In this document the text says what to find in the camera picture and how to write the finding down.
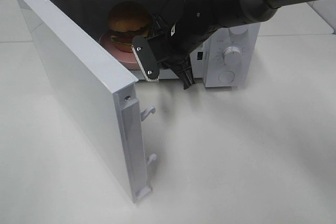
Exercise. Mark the burger with lettuce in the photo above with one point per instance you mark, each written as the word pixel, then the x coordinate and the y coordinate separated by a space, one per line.
pixel 127 20

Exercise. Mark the white microwave door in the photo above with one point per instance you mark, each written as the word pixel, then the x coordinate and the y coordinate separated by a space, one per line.
pixel 97 91

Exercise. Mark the round white door button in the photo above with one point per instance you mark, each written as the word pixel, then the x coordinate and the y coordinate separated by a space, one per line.
pixel 226 77

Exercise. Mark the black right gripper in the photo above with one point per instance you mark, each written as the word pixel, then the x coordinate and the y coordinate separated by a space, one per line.
pixel 173 47

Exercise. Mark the lower white timer knob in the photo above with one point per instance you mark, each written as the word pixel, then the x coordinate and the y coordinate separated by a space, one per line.
pixel 232 55

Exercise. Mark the pink speckled plate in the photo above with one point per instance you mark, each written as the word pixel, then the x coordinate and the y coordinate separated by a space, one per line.
pixel 122 52

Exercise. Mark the upper white power knob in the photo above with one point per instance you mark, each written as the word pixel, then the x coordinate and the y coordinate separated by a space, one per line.
pixel 238 30

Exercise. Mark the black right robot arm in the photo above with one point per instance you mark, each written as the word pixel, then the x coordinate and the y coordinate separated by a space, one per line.
pixel 231 13

